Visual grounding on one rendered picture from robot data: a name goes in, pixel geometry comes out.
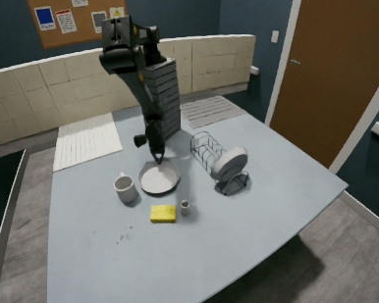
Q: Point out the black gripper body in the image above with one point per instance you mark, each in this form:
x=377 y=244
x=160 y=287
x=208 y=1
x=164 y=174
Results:
x=160 y=145

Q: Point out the yellow sponge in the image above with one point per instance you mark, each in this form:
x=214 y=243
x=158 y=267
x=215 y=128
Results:
x=163 y=213

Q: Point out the white plate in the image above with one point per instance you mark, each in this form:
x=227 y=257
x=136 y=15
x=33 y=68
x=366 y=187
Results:
x=158 y=178
x=234 y=157

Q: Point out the beige tiled splashback wall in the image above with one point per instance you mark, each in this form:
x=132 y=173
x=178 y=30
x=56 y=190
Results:
x=49 y=93

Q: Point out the white ribbed draining mat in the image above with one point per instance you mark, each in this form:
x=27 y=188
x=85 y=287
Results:
x=86 y=140

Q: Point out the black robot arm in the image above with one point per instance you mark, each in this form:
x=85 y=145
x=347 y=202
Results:
x=124 y=52

